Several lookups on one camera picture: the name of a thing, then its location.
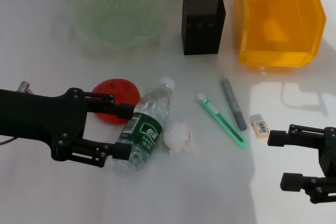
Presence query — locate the yellow plastic storage bin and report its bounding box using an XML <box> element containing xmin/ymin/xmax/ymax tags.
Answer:
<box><xmin>234</xmin><ymin>0</ymin><xmax>327</xmax><ymax>67</ymax></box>

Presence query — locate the grey marker pen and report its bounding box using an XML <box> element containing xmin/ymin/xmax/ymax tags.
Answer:
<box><xmin>220</xmin><ymin>78</ymin><xmax>247</xmax><ymax>131</ymax></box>

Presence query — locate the clear plastic water bottle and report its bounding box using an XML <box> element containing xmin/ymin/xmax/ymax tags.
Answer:
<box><xmin>112</xmin><ymin>76</ymin><xmax>176</xmax><ymax>174</ymax></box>

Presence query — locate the black mesh pen holder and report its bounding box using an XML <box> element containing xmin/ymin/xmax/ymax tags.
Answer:
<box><xmin>181</xmin><ymin>0</ymin><xmax>226</xmax><ymax>56</ymax></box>

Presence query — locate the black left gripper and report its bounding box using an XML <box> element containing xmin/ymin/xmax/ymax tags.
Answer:
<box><xmin>0</xmin><ymin>87</ymin><xmax>88</xmax><ymax>162</ymax></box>

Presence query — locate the white paper ball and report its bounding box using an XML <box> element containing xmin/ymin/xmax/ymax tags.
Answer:
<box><xmin>162</xmin><ymin>121</ymin><xmax>196</xmax><ymax>156</ymax></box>

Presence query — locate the white eraser with barcode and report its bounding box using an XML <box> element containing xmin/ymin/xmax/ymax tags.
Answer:
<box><xmin>249</xmin><ymin>114</ymin><xmax>270</xmax><ymax>138</ymax></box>

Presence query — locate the green utility knife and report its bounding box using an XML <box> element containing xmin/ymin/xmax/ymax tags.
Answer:
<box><xmin>197</xmin><ymin>93</ymin><xmax>248</xmax><ymax>149</ymax></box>

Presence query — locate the left gripper plug and cable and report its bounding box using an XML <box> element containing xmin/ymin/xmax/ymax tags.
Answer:
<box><xmin>0</xmin><ymin>80</ymin><xmax>35</xmax><ymax>146</ymax></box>

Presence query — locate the green glass fruit bowl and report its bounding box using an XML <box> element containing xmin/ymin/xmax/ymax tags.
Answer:
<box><xmin>64</xmin><ymin>0</ymin><xmax>170</xmax><ymax>58</ymax></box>

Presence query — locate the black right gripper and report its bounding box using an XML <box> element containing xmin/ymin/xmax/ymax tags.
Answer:
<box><xmin>267</xmin><ymin>124</ymin><xmax>336</xmax><ymax>204</ymax></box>

